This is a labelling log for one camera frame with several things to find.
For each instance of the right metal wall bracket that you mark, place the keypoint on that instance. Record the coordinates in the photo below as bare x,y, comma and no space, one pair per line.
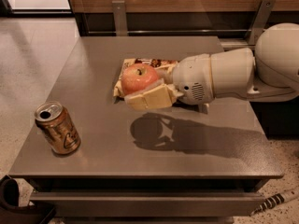
259,21

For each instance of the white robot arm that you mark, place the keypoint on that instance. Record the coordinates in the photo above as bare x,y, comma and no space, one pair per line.
268,73

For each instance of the red apple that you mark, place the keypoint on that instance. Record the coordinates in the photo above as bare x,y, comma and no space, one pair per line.
137,77

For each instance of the left metal wall bracket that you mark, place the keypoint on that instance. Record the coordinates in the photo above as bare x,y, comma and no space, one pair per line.
120,18

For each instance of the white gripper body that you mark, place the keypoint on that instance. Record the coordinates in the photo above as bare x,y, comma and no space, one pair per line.
192,78

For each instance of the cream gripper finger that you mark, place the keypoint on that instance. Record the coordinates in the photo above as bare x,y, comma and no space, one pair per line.
157,95
165,70

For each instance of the orange soda can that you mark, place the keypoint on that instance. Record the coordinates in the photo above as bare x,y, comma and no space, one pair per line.
58,128

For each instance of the metal wall bracket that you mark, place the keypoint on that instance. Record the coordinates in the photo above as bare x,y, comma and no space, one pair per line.
120,18
259,21

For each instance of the brown sea salt chip bag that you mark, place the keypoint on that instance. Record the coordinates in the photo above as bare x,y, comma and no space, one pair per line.
117,92

